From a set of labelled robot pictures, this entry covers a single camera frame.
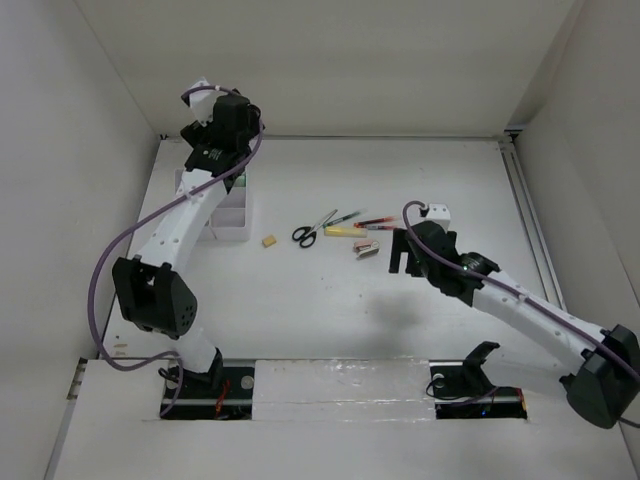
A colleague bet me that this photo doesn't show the green highlighter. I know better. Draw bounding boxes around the green highlighter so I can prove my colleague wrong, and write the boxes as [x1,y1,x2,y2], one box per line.
[234,173,247,188]

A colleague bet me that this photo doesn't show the yellow highlighter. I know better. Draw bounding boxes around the yellow highlighter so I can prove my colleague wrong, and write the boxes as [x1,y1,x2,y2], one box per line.
[324,226,368,238]

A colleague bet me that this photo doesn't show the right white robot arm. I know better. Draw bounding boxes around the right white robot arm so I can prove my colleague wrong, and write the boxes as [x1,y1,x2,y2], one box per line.
[389,221,639,429]

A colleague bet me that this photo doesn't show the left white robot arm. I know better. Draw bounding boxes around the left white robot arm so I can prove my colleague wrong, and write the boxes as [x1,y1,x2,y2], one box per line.
[112,86,263,397]

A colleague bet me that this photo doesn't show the orange gel pen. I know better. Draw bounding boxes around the orange gel pen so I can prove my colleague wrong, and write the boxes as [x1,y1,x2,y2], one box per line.
[353,216,399,228]

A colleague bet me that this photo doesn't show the green gel pen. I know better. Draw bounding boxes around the green gel pen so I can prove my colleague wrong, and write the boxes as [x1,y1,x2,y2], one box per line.
[323,208,367,228]

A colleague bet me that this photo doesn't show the white compartment organizer box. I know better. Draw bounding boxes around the white compartment organizer box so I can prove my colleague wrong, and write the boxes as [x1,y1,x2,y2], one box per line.
[199,175,253,242]

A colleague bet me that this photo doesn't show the yellow eraser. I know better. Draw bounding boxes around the yellow eraser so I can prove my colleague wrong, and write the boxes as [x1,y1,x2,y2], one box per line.
[262,235,277,248]

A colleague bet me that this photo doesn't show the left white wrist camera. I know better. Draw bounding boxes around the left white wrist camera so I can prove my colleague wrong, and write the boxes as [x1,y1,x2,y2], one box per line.
[181,77,220,126]

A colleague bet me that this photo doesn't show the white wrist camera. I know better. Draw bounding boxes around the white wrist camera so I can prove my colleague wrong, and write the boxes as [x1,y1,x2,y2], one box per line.
[420,203,451,229]
[181,77,220,126]

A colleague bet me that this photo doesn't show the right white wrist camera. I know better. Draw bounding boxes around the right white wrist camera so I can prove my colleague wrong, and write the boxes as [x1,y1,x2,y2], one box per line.
[420,203,451,229]

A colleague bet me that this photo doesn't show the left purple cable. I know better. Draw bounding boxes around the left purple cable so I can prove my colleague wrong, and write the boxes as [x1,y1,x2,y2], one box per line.
[87,85,265,416]

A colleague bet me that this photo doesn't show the purple cable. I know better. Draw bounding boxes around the purple cable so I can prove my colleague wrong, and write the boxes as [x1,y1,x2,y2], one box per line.
[403,201,640,429]
[87,85,265,416]

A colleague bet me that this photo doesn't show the aluminium rail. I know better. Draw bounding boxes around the aluminium rail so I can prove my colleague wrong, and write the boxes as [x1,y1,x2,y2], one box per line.
[502,130,554,266]

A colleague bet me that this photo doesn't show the black handled scissors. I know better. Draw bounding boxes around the black handled scissors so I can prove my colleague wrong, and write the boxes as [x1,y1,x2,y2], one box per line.
[291,209,337,249]

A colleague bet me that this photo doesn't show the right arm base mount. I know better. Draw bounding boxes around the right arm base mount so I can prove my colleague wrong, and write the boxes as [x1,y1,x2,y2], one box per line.
[425,341,528,420]

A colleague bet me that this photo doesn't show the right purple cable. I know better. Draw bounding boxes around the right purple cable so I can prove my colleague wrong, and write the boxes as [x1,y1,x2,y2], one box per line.
[403,201,640,429]

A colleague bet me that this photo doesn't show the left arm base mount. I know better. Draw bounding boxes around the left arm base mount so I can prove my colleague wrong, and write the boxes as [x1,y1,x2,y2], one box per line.
[160,360,256,421]

